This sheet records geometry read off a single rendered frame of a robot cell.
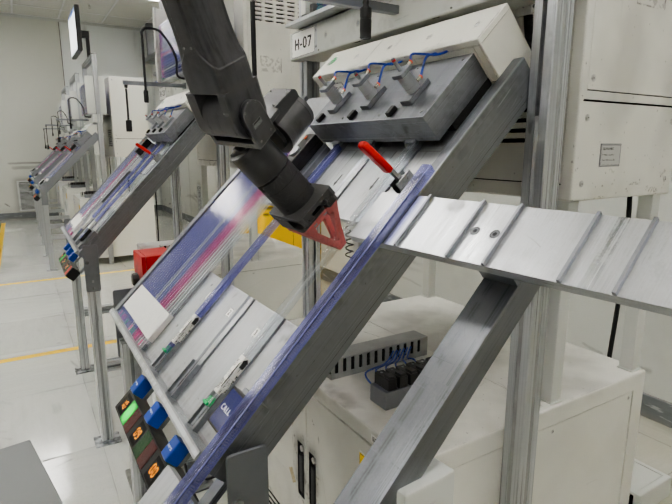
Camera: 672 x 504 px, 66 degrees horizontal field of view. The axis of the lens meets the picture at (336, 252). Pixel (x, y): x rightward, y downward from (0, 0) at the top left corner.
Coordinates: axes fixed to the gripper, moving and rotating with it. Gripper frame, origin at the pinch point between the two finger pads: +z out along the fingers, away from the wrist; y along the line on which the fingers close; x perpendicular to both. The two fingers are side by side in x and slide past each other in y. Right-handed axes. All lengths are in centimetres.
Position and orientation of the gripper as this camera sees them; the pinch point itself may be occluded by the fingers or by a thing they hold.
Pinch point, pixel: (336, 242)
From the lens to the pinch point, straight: 76.2
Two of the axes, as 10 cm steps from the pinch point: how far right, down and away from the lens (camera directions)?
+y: -5.2, -1.7, 8.4
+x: -6.1, 7.6, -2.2
